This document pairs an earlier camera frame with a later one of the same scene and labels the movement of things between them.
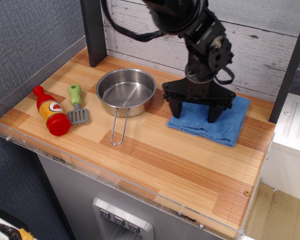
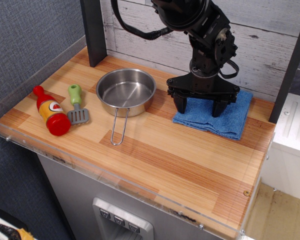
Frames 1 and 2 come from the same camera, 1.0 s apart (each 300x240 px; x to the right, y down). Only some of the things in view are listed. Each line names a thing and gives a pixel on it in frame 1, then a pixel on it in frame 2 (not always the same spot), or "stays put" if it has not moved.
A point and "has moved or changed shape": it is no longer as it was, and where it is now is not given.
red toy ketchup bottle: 57,121 stays put
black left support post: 94,23 stays put
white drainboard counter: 292,131 stays put
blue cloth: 226,130 has moved or changed shape
